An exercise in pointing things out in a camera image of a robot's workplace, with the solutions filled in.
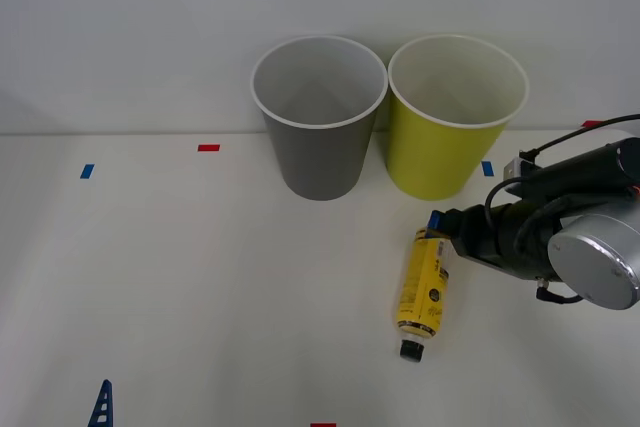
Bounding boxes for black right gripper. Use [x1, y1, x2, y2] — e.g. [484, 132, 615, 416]
[424, 203, 522, 277]

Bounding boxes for yellow-green plastic waste bin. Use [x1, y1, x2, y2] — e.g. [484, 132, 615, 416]
[386, 34, 530, 201]

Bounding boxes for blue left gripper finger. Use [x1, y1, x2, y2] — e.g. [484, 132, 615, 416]
[87, 379, 113, 427]

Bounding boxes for grey plastic waste bin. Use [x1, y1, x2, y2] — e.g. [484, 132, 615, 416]
[249, 35, 390, 202]

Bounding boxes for yellow bottle with black cap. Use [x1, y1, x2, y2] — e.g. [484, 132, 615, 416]
[394, 227, 454, 363]

